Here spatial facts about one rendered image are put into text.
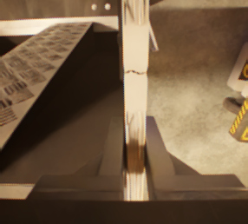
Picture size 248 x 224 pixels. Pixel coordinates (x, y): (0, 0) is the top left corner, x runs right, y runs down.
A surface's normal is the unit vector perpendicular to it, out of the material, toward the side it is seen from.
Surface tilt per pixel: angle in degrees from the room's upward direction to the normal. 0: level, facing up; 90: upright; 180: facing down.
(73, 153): 90
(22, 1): 0
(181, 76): 0
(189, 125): 0
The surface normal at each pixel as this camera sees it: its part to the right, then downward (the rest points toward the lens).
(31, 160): -0.03, -0.90
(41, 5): -0.02, 0.44
